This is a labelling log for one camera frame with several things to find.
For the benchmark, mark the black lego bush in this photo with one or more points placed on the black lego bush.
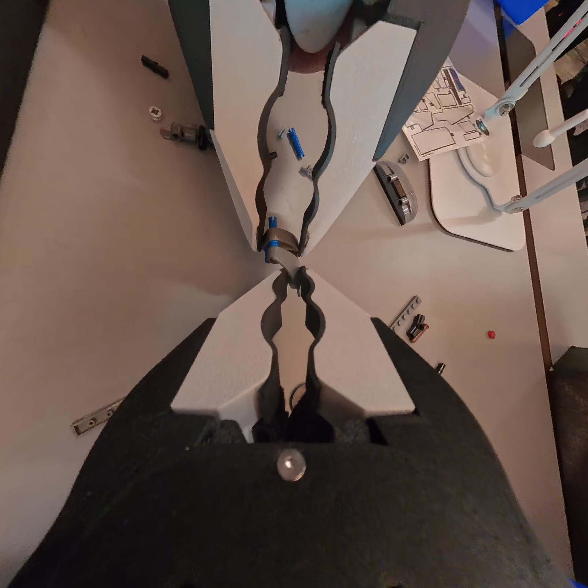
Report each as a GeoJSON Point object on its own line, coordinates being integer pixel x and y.
{"type": "Point", "coordinates": [203, 138]}

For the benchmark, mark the grey bent lego beam assembly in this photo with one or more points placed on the grey bent lego beam assembly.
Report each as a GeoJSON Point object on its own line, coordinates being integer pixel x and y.
{"type": "Point", "coordinates": [278, 243]}

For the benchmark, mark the long grey lego plate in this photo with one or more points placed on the long grey lego plate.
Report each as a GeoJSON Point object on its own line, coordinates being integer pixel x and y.
{"type": "Point", "coordinates": [99, 417]}
{"type": "Point", "coordinates": [404, 314]}

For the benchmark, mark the white book stand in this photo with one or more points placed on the white book stand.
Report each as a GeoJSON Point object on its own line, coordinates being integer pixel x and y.
{"type": "Point", "coordinates": [477, 220]}

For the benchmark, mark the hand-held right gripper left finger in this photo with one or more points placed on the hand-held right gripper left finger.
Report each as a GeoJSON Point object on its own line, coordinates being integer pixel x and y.
{"type": "Point", "coordinates": [216, 367]}

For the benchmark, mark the long blue lego pin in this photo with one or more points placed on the long blue lego pin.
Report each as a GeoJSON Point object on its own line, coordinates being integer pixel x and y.
{"type": "Point", "coordinates": [296, 143]}

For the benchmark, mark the white sticker sheet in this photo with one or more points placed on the white sticker sheet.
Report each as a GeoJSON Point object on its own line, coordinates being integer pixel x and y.
{"type": "Point", "coordinates": [441, 119]}

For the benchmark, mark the black red lego piece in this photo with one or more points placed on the black red lego piece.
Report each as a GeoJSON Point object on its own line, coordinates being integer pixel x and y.
{"type": "Point", "coordinates": [417, 328]}

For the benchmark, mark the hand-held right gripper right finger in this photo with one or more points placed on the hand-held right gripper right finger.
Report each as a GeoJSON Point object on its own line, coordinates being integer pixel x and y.
{"type": "Point", "coordinates": [363, 367]}

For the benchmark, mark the blue storage bin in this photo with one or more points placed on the blue storage bin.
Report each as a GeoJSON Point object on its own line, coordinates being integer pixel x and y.
{"type": "Point", "coordinates": [519, 11]}

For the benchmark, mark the white round lego piece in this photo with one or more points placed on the white round lego piece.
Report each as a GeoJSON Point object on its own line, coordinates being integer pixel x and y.
{"type": "Point", "coordinates": [155, 112]}

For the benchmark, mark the dark grey curved lego panel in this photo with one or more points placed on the dark grey curved lego panel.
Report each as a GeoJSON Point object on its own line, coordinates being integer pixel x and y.
{"type": "Point", "coordinates": [395, 193]}

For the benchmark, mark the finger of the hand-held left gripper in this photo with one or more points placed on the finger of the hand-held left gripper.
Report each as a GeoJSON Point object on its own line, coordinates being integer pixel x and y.
{"type": "Point", "coordinates": [234, 115]}
{"type": "Point", "coordinates": [367, 92]}

